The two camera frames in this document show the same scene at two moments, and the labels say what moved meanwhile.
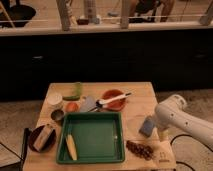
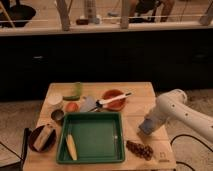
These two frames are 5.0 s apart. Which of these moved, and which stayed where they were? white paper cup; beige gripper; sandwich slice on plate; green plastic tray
Moved: beige gripper
Stayed: sandwich slice on plate; green plastic tray; white paper cup
